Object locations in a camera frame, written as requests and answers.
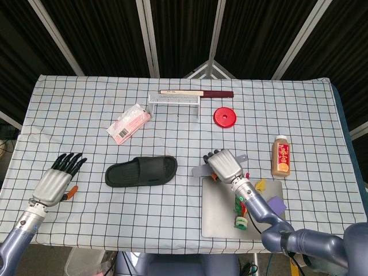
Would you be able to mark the white metal frame post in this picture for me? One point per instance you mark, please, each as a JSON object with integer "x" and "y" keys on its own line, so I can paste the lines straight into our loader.
{"x": 359, "y": 130}
{"x": 56, "y": 37}
{"x": 149, "y": 37}
{"x": 216, "y": 28}
{"x": 300, "y": 37}
{"x": 8, "y": 118}

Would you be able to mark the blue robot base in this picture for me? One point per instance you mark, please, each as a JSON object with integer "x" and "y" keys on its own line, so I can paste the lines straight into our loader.
{"x": 187, "y": 266}

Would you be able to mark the dark blue under cloth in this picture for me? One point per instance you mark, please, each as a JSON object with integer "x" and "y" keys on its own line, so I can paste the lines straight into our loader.
{"x": 352, "y": 155}

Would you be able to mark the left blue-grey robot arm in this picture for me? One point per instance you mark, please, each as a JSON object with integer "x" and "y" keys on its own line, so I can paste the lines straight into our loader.
{"x": 20, "y": 238}

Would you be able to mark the clear plastic storage box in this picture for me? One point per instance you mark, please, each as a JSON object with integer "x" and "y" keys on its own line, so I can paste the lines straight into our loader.
{"x": 83, "y": 264}

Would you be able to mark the brown drink bottle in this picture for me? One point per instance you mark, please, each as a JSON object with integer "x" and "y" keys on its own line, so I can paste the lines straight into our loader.
{"x": 281, "y": 155}

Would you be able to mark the colourful feather shuttlecock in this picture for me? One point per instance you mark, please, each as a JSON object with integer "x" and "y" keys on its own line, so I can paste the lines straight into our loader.
{"x": 241, "y": 223}

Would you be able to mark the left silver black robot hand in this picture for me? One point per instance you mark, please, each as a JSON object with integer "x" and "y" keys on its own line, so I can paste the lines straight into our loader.
{"x": 50, "y": 187}

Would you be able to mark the red plastic disc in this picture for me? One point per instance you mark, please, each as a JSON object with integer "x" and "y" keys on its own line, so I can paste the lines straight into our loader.
{"x": 225, "y": 116}

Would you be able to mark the grey flat tray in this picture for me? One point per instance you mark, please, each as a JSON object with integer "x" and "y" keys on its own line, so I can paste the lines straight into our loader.
{"x": 218, "y": 207}

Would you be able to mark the pink white plastic packet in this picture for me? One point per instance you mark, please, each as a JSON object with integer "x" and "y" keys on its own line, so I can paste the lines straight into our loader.
{"x": 129, "y": 123}

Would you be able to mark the black rubber slipper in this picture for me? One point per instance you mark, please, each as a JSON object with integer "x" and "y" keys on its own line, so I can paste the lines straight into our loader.
{"x": 135, "y": 172}

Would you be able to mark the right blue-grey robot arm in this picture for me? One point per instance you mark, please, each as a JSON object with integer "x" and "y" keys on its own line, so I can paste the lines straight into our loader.
{"x": 302, "y": 238}

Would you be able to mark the dark red folded fan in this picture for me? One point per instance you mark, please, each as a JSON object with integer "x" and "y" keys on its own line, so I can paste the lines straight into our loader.
{"x": 215, "y": 93}

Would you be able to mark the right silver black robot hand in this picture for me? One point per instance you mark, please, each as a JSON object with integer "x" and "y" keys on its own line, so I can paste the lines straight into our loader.
{"x": 225, "y": 166}

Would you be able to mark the white black checked tablecloth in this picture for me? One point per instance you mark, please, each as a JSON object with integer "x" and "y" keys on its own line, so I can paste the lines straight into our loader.
{"x": 143, "y": 215}

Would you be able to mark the white triangular frame brace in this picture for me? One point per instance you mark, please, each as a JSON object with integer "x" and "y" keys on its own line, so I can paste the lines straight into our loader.
{"x": 209, "y": 69}

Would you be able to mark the purple block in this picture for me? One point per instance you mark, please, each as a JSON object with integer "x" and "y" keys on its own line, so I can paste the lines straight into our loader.
{"x": 277, "y": 204}

